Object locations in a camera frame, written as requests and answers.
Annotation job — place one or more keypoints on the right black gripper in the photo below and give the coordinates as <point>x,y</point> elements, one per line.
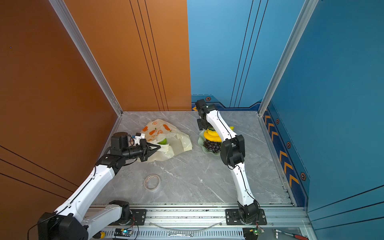
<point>201,126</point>

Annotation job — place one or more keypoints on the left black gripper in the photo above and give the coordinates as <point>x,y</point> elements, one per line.
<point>147,152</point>

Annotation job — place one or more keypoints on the green bumpy fruit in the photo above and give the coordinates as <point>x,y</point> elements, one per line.
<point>163,142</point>

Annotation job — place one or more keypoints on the cream plastic bag orange print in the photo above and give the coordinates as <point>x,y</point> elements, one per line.
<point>178,142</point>

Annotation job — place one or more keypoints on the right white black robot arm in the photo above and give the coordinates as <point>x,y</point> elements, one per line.
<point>233,156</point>

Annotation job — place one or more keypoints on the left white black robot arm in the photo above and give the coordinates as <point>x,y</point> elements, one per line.
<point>68,221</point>

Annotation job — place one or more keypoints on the yellow banana bunch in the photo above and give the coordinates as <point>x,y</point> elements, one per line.
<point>219,136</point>

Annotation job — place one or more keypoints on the dark grape bunch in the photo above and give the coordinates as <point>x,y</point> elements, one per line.
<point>214,147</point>

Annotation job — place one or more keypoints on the clear tape roll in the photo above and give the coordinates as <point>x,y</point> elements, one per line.
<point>152,182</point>

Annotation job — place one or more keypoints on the left green circuit board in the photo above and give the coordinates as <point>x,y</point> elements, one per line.
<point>125,232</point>

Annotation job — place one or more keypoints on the green circuit board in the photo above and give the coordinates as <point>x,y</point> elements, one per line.
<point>125,232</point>
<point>252,233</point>

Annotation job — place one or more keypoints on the silver wrench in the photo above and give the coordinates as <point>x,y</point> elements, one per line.
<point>169,234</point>

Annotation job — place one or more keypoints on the yellow black screwdriver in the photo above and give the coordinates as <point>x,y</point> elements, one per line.
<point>99,235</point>

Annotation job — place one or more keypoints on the right green circuit board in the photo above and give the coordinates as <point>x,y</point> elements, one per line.
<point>252,233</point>

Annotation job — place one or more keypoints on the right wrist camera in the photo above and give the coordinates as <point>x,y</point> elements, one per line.
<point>201,106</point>

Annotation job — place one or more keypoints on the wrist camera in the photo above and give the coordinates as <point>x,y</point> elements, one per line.
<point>123,140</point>
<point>201,106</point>

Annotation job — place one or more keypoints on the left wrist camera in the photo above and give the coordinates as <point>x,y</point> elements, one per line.
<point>123,140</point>

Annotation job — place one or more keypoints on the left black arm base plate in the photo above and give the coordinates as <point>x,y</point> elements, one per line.
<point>137,217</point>

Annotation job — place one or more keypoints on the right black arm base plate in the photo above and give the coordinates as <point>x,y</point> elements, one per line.
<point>233,218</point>

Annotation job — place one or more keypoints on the aluminium front rail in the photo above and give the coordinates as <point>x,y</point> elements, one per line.
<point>208,222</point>

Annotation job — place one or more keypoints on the red handled tool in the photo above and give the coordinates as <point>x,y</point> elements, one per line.
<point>295,236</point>

